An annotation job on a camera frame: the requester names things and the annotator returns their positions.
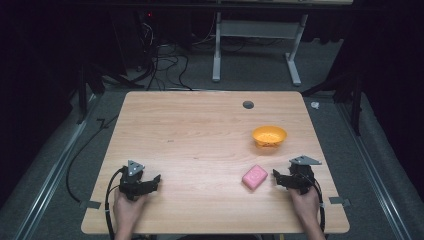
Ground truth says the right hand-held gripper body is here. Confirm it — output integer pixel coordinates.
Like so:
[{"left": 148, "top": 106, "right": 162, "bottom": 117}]
[{"left": 287, "top": 154, "right": 323, "bottom": 196}]

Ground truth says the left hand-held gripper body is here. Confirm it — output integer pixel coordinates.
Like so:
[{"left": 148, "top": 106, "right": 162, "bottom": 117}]
[{"left": 118, "top": 159, "right": 150, "bottom": 202}]

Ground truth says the person's left hand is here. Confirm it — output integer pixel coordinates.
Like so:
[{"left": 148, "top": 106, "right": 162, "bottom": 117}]
[{"left": 112, "top": 189, "right": 150, "bottom": 233}]

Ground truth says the person's right hand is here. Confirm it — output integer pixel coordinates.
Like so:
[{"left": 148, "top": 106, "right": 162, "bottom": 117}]
[{"left": 287, "top": 185, "right": 322, "bottom": 226}]

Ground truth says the pink soap bar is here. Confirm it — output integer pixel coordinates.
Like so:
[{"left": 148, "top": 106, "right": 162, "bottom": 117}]
[{"left": 241, "top": 164, "right": 269, "bottom": 192}]

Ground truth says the orange plastic bowl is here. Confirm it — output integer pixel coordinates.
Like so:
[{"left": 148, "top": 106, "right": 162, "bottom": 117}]
[{"left": 251, "top": 125, "right": 288, "bottom": 149}]

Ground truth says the grey tape strip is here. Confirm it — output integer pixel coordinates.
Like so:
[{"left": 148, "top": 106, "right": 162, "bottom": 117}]
[
  {"left": 79, "top": 199, "right": 102, "bottom": 211},
  {"left": 328, "top": 196, "right": 352, "bottom": 208}
]

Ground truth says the black tripod stand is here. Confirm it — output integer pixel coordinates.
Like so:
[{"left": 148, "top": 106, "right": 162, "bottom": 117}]
[
  {"left": 68, "top": 61, "right": 146, "bottom": 125},
  {"left": 300, "top": 71, "right": 364, "bottom": 137}
]

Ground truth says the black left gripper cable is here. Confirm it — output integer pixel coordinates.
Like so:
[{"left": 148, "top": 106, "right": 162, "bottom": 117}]
[{"left": 104, "top": 167, "right": 126, "bottom": 240}]

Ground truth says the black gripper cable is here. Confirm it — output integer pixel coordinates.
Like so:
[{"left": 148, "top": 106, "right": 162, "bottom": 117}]
[
  {"left": 104, "top": 167, "right": 126, "bottom": 240},
  {"left": 304, "top": 175, "right": 327, "bottom": 233}
]

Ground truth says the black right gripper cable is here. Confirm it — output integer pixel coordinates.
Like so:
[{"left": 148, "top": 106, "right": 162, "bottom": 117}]
[{"left": 304, "top": 175, "right": 327, "bottom": 233}]

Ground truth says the black floor cable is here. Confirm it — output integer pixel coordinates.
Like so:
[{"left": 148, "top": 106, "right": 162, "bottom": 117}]
[{"left": 65, "top": 114, "right": 120, "bottom": 204}]

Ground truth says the metal floor rail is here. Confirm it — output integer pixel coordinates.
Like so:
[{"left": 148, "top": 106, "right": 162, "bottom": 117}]
[
  {"left": 11, "top": 93, "right": 101, "bottom": 240},
  {"left": 334, "top": 99, "right": 414, "bottom": 240}
]

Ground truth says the tangle of black cables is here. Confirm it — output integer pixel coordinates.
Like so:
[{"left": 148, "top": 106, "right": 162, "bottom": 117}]
[{"left": 134, "top": 19, "right": 221, "bottom": 92}]

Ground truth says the white metal desk frame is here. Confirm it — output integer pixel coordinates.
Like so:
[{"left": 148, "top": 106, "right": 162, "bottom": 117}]
[{"left": 211, "top": 11, "right": 310, "bottom": 87}]

